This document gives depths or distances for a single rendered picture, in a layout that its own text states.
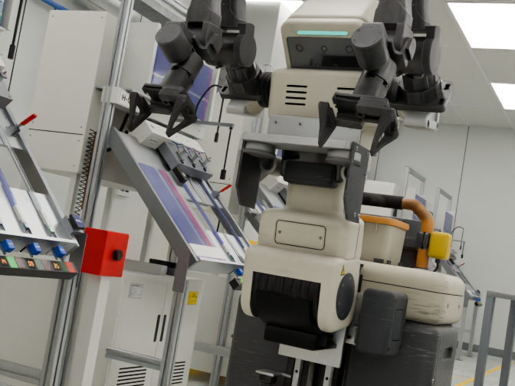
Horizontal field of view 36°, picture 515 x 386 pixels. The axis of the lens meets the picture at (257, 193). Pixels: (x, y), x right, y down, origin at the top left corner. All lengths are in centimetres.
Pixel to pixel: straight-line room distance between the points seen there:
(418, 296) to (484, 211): 911
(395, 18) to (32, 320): 243
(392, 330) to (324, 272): 23
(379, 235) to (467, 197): 908
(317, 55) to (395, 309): 59
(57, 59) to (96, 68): 22
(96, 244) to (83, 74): 100
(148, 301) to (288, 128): 183
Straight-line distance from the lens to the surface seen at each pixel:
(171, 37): 163
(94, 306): 288
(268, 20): 709
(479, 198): 1105
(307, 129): 176
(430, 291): 192
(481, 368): 442
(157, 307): 355
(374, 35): 143
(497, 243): 1095
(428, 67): 163
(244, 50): 181
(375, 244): 201
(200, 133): 401
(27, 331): 358
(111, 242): 284
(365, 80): 145
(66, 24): 372
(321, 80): 179
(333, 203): 177
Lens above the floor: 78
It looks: 4 degrees up
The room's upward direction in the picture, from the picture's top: 10 degrees clockwise
